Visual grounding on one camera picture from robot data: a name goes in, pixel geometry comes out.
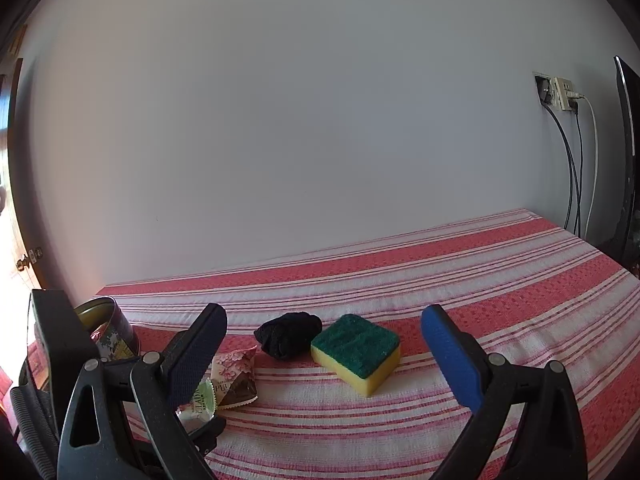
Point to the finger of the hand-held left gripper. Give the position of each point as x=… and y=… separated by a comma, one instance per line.
x=210, y=432

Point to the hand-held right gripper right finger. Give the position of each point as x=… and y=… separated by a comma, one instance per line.
x=450, y=355

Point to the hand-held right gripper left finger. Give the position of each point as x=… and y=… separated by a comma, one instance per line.
x=197, y=355

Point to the pink floral green snack packet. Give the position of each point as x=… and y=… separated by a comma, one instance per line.
x=200, y=400

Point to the round metal cookie tin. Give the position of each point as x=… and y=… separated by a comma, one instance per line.
x=117, y=340

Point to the white floral snack packet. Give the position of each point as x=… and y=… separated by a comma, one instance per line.
x=235, y=367

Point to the black rolled sock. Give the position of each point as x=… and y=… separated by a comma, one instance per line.
x=287, y=335

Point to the green yellow sponge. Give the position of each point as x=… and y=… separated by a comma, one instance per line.
x=355, y=345

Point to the red striped tablecloth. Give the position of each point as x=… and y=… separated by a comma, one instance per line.
x=350, y=435

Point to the wooden door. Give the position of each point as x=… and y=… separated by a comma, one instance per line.
x=15, y=185

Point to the black monitor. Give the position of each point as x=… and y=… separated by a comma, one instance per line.
x=629, y=160

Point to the dark wall socket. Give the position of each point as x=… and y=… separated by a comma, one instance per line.
x=543, y=90

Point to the white wall socket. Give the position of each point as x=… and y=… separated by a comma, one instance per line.
x=565, y=92

